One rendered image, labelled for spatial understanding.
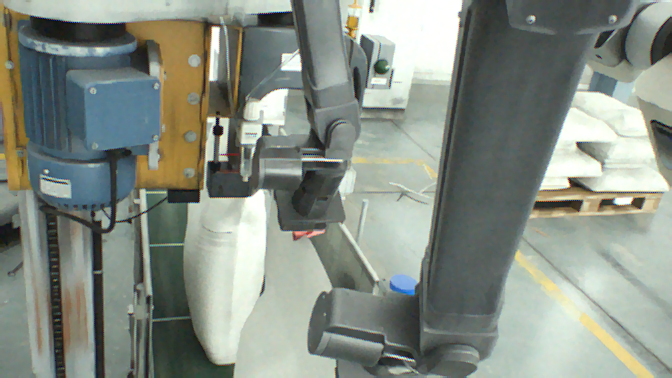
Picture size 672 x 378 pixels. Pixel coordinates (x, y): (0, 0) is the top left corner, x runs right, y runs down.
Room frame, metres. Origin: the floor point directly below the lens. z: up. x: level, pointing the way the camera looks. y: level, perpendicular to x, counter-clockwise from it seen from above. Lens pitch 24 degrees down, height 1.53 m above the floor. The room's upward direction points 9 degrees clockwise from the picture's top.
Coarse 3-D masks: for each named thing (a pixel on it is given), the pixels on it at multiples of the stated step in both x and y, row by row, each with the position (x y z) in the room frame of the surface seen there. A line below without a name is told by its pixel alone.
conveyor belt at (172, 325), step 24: (168, 216) 2.01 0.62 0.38; (168, 240) 1.84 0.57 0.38; (168, 264) 1.69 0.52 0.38; (168, 288) 1.55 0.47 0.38; (264, 288) 1.63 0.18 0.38; (168, 312) 1.44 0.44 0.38; (168, 336) 1.33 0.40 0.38; (192, 336) 1.35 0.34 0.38; (168, 360) 1.24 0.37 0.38; (192, 360) 1.25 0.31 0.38
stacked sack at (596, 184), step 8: (608, 168) 3.75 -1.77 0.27; (640, 168) 3.84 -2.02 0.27; (648, 168) 3.85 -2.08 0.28; (600, 176) 3.60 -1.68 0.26; (608, 176) 3.60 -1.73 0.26; (616, 176) 3.63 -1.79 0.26; (624, 176) 3.66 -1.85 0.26; (632, 176) 3.68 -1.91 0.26; (640, 176) 3.70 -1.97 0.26; (648, 176) 3.73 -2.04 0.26; (656, 176) 3.75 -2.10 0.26; (584, 184) 3.60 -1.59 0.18; (592, 184) 3.57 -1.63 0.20; (600, 184) 3.55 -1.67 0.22; (608, 184) 3.57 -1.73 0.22; (616, 184) 3.60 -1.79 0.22; (624, 184) 3.62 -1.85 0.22; (632, 184) 3.64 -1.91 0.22; (640, 184) 3.66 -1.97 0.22; (648, 184) 3.68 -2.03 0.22; (656, 184) 3.70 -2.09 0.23; (664, 184) 3.73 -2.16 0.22; (664, 192) 3.77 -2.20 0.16
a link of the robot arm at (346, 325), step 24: (336, 288) 0.43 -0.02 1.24; (312, 312) 0.46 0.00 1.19; (336, 312) 0.41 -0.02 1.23; (360, 312) 0.42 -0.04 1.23; (384, 312) 0.42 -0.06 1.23; (408, 312) 0.43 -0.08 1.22; (312, 336) 0.43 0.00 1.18; (336, 336) 0.41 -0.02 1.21; (360, 336) 0.41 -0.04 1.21; (384, 336) 0.41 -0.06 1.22; (408, 336) 0.41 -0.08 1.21; (360, 360) 0.42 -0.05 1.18; (432, 360) 0.38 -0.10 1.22; (456, 360) 0.37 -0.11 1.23
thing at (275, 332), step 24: (288, 240) 0.87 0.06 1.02; (288, 264) 0.85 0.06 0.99; (312, 264) 0.74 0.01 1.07; (288, 288) 0.84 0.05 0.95; (312, 288) 0.72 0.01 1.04; (264, 312) 0.90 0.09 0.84; (288, 312) 0.82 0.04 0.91; (240, 336) 0.91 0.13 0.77; (264, 336) 0.84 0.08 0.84; (288, 336) 0.80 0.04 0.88; (240, 360) 0.86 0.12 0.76; (264, 360) 0.79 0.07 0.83; (288, 360) 0.75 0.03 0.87; (312, 360) 0.68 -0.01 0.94
